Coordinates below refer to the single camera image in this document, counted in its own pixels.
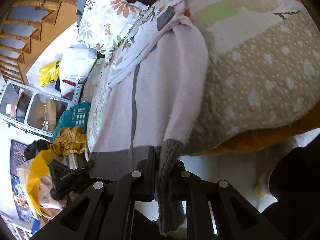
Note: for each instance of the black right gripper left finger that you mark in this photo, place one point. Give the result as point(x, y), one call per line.
point(107, 211)

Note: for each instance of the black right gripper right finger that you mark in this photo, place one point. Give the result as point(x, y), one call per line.
point(217, 210)

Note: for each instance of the pink grey-cuffed sweater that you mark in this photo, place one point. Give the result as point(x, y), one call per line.
point(156, 105)

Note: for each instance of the yellow cloth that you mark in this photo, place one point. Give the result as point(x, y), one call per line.
point(69, 141)

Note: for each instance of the teal printed package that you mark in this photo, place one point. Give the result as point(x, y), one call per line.
point(75, 116)

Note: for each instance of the metal storage shelf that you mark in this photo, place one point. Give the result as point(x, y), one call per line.
point(24, 107)

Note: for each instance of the yellow plastic bag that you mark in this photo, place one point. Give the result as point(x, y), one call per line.
point(49, 73)

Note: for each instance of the white plastic bag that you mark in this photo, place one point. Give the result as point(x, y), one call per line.
point(76, 63)

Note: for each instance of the white floral pillow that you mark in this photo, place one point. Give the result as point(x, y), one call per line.
point(105, 23)

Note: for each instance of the wooden bed headboard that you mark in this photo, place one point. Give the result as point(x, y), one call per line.
point(28, 27)

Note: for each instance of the heart-patterned patchwork quilt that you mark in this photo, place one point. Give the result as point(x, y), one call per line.
point(262, 83)

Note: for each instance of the white printed garment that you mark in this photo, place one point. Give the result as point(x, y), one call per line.
point(141, 38)

